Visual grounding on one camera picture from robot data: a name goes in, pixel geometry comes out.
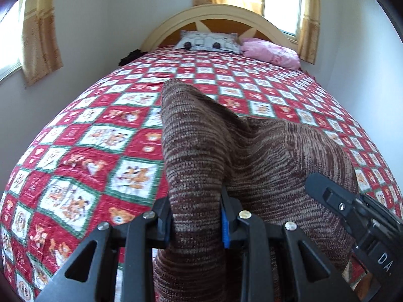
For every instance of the yellow right curtain panel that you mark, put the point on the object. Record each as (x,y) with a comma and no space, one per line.
(309,31)

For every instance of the white patterned pillow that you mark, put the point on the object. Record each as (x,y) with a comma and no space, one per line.
(213,42)

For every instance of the yellow curtain left window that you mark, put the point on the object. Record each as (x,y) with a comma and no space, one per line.
(40,51)

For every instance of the left side window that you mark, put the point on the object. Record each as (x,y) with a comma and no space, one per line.
(11,39)

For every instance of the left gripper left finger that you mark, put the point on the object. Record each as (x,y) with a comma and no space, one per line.
(90,272)

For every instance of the pink pillow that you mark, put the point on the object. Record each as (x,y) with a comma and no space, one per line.
(269,52)

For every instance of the black object beside bed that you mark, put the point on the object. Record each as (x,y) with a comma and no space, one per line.
(133,55)

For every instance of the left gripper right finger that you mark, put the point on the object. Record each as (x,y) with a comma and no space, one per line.
(269,262)

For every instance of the brown knitted sweater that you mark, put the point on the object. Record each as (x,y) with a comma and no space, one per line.
(264,163)

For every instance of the red white patchwork bedspread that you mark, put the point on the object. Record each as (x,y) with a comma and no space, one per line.
(100,158)

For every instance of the window behind bed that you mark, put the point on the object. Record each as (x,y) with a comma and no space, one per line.
(285,15)

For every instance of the beige wooden arched headboard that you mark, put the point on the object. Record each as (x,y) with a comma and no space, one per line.
(216,18)

